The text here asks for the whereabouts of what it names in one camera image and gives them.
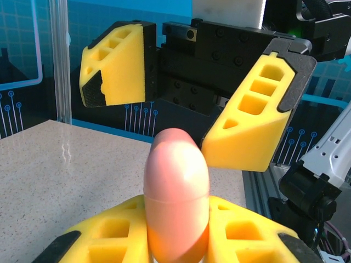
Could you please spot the long aluminium base rail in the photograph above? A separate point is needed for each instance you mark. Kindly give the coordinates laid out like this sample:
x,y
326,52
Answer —
x,y
260,189

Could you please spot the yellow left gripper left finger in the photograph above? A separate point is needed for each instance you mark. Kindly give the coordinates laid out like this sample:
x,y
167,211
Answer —
x,y
131,246

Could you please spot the aluminium side rail blue strip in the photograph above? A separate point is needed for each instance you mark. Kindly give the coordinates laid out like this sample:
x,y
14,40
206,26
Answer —
x,y
109,128

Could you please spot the aluminium frame post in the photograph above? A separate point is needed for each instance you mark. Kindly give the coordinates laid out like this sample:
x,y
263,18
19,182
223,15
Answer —
x,y
61,54

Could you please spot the pink earbud charging case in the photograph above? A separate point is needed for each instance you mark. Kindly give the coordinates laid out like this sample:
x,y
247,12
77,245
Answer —
x,y
175,191

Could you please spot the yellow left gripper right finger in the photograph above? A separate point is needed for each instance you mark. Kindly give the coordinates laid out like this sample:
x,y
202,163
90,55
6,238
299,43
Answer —
x,y
219,246

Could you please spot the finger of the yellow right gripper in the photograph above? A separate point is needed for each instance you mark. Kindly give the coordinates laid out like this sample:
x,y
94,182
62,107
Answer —
x,y
123,68
246,142

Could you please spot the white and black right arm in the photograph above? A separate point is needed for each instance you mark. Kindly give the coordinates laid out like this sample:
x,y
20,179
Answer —
x,y
329,153

